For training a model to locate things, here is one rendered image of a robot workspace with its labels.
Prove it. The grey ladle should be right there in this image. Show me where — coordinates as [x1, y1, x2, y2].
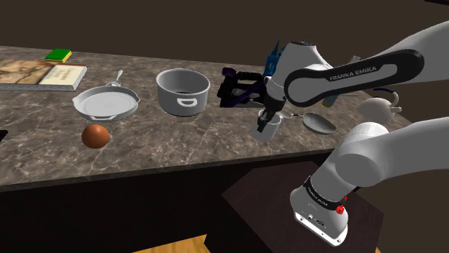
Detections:
[280, 109, 338, 135]

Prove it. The grey cooking pot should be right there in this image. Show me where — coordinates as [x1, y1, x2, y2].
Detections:
[155, 68, 212, 118]

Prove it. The brown egg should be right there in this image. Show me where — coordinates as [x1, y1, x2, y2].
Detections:
[81, 123, 111, 150]

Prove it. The white teapot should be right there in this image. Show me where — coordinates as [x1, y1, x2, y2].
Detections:
[356, 91, 403, 124]

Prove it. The white frying pan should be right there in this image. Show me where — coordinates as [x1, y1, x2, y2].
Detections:
[72, 85, 142, 123]

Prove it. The blue and yellow object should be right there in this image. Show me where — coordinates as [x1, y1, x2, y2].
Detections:
[322, 96, 340, 109]

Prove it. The small silver spoon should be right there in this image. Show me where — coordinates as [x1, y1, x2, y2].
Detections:
[106, 69, 124, 88]

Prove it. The white mug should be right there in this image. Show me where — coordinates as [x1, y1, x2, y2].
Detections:
[251, 109, 284, 143]

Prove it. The dark robot stand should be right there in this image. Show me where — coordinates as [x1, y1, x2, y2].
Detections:
[204, 160, 386, 253]

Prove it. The book with pale cover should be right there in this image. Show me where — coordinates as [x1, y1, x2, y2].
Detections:
[0, 59, 89, 93]

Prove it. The green and yellow sponge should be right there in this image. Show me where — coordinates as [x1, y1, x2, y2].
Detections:
[44, 48, 73, 64]

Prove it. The blue spiky object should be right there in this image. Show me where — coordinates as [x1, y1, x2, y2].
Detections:
[262, 40, 286, 77]

